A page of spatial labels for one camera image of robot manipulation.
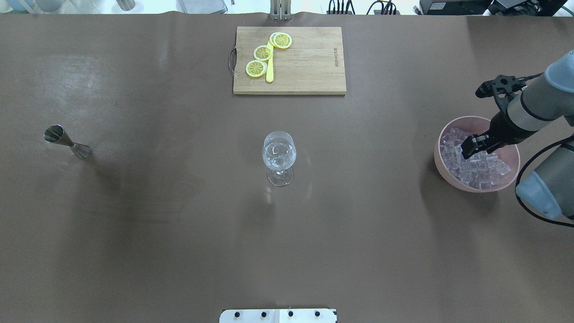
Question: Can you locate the lemon slice near handle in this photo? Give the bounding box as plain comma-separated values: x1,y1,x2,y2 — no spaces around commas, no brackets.
245,60,267,78

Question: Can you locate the steel double jigger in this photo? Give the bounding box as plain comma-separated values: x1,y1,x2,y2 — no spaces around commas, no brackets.
43,124,92,159

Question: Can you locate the pink plastic bowl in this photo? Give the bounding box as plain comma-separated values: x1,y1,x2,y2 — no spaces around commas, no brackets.
434,116,521,193

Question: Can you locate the aluminium frame post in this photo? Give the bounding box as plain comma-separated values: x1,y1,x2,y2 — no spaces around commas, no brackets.
269,0,292,21

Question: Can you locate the far lemon slice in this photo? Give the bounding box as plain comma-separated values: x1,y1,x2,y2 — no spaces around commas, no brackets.
269,31,293,49

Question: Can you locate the middle lemon slice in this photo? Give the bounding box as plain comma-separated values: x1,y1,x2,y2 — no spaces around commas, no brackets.
253,44,274,62

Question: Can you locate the pile of clear ice cubes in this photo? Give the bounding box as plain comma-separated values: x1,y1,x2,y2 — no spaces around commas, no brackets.
439,127,512,190

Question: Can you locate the wooden cutting board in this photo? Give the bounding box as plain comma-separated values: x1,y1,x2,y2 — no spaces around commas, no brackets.
232,26,347,96

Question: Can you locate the clear wine glass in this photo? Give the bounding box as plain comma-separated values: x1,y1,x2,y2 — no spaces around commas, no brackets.
262,131,297,187

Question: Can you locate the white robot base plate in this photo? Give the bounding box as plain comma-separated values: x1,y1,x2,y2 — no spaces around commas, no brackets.
219,308,338,323

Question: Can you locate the yellow plastic knife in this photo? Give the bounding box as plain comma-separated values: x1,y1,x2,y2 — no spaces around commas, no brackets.
265,41,274,83

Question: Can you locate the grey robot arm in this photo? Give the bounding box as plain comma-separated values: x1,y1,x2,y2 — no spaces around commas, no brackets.
461,51,574,227

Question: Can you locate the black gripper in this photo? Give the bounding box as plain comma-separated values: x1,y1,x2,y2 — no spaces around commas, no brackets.
461,75,536,160

